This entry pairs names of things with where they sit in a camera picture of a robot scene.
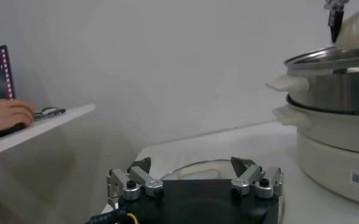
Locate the small white side table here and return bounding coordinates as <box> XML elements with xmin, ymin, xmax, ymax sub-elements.
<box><xmin>0</xmin><ymin>103</ymin><xmax>96</xmax><ymax>158</ymax></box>

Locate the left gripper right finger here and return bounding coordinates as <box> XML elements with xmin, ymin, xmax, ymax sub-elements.
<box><xmin>230</xmin><ymin>156</ymin><xmax>285</xmax><ymax>200</ymax></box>

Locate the black cable loop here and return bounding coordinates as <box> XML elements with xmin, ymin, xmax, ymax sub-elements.
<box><xmin>32</xmin><ymin>106</ymin><xmax>66</xmax><ymax>121</ymax></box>

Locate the cream electric pot base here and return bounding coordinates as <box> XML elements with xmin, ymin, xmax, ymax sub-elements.
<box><xmin>272</xmin><ymin>103</ymin><xmax>359</xmax><ymax>209</ymax></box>

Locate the person bare hand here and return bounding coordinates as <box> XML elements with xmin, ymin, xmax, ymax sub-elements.
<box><xmin>0</xmin><ymin>99</ymin><xmax>38</xmax><ymax>136</ymax></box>

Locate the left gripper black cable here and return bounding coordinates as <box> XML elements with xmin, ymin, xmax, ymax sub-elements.
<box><xmin>84</xmin><ymin>209</ymin><xmax>139</xmax><ymax>224</ymax></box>

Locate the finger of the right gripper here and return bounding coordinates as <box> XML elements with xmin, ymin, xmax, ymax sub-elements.
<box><xmin>324</xmin><ymin>0</ymin><xmax>348</xmax><ymax>43</ymax></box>

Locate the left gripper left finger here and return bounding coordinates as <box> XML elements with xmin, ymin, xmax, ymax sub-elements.
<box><xmin>105</xmin><ymin>156</ymin><xmax>165</xmax><ymax>211</ymax></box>

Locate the round glass pot lid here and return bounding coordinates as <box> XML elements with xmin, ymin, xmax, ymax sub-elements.
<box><xmin>160</xmin><ymin>158</ymin><xmax>238</xmax><ymax>181</ymax></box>

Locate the perforated steel steamer basket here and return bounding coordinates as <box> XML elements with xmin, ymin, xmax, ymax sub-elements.
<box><xmin>266</xmin><ymin>45</ymin><xmax>359</xmax><ymax>116</ymax></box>

